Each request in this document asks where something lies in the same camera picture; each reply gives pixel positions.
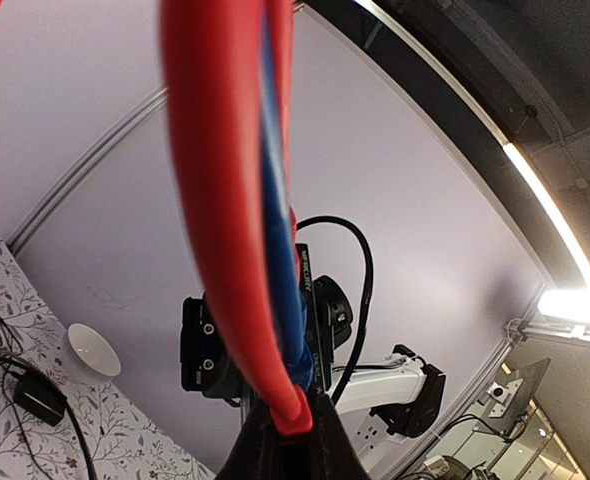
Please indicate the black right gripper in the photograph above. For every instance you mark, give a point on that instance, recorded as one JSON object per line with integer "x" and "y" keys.
{"x": 205, "y": 365}

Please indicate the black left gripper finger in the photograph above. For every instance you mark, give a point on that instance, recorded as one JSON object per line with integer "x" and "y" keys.
{"x": 260, "y": 452}

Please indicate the black network switch box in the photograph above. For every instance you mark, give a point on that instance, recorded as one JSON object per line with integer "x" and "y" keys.
{"x": 316, "y": 331}

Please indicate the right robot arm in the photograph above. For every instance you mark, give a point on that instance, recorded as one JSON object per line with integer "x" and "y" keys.
{"x": 402, "y": 395}

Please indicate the white ceramic bowl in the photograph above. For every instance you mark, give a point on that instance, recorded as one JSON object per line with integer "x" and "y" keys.
{"x": 89, "y": 358}

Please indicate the floral patterned table cloth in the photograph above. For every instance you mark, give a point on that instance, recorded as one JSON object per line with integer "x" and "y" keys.
{"x": 54, "y": 428}

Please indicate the black power adapter brick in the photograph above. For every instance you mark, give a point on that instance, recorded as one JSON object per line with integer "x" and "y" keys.
{"x": 40, "y": 399}

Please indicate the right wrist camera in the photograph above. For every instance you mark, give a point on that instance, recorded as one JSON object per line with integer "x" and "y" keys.
{"x": 335, "y": 314}

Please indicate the right aluminium frame post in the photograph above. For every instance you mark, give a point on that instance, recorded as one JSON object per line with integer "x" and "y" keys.
{"x": 82, "y": 168}

